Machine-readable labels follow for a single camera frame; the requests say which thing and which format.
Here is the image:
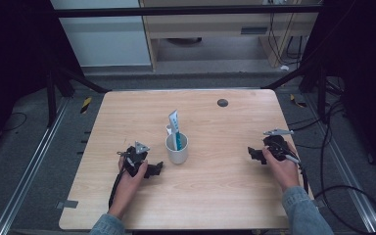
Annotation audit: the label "black horizontal bar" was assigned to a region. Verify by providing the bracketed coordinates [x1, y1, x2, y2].
[53, 4, 323, 19]

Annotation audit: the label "hanging black cables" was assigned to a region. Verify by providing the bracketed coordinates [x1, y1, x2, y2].
[266, 12, 308, 67]

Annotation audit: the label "teal and white toothpaste tube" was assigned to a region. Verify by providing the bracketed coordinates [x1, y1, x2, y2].
[167, 109, 184, 152]

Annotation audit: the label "yellow and black tape strip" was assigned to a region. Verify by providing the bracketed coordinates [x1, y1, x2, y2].
[289, 93, 307, 109]
[79, 96, 93, 115]

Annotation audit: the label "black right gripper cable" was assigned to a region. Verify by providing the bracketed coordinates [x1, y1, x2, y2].
[293, 153, 376, 235]

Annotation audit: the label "dark curtain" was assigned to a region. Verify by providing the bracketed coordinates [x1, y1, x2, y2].
[302, 0, 376, 182]
[0, 0, 83, 160]

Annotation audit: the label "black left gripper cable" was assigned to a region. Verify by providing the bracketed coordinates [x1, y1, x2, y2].
[108, 167, 127, 210]

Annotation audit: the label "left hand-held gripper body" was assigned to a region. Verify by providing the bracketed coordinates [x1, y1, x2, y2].
[117, 140, 152, 178]

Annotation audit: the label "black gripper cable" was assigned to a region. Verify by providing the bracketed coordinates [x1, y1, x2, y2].
[108, 167, 127, 210]
[293, 153, 376, 235]

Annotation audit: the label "person's left hand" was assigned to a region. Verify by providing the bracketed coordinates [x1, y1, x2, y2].
[113, 154, 149, 204]

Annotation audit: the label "aluminium floor rail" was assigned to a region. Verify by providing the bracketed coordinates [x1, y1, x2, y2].
[305, 93, 376, 235]
[0, 97, 71, 235]

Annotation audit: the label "grey tape patch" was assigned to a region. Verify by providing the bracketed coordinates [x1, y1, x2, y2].
[55, 199, 79, 211]

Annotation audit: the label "white cabinet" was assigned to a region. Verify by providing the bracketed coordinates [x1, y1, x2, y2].
[50, 0, 153, 69]

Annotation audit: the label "black metal stand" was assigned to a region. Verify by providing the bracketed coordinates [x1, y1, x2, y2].
[44, 63, 113, 129]
[261, 60, 329, 123]

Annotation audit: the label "light wooden desk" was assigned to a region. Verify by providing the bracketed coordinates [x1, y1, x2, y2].
[138, 0, 321, 71]

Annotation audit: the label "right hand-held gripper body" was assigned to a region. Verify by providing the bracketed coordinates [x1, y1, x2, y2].
[262, 127, 301, 165]

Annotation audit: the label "thin black floor cable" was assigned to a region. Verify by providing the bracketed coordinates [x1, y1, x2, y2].
[0, 111, 28, 133]

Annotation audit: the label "person's right hand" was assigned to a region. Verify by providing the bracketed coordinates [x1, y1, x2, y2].
[261, 141, 302, 193]

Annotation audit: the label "white cup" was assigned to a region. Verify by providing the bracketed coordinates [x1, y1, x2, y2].
[164, 131, 190, 165]

